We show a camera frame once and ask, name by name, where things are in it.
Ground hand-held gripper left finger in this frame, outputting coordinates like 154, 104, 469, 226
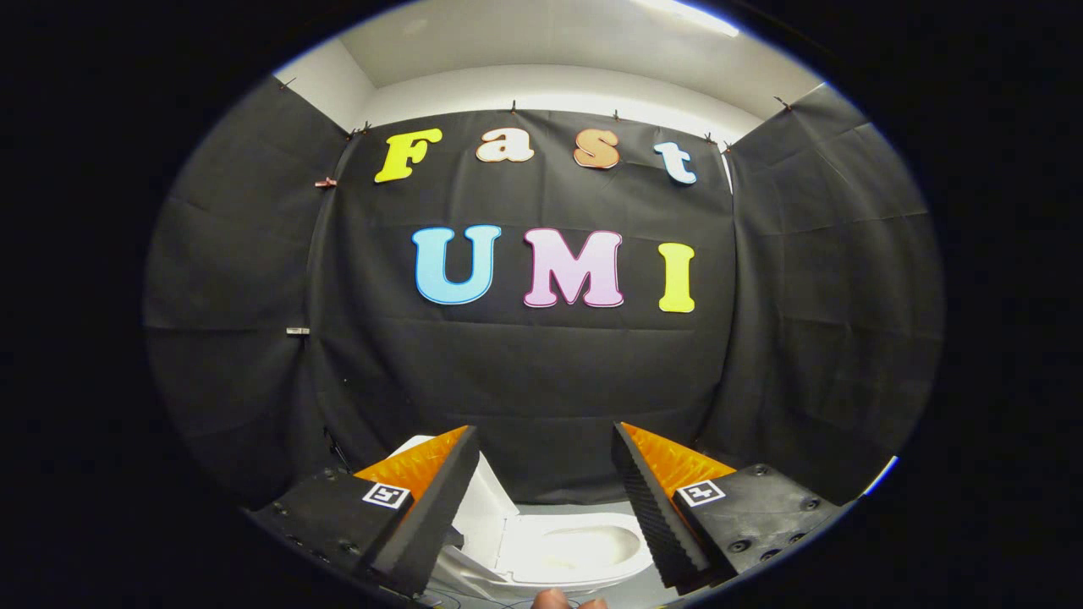
245, 425, 480, 598

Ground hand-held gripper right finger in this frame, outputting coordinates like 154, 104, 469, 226
612, 422, 843, 591

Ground white ceramic toilet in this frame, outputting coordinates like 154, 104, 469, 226
391, 435, 657, 593

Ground white toilet seat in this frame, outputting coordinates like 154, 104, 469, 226
495, 514, 657, 590

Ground black backdrop cloth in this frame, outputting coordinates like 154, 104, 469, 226
144, 74, 944, 508

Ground black cable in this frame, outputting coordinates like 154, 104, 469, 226
423, 584, 509, 609

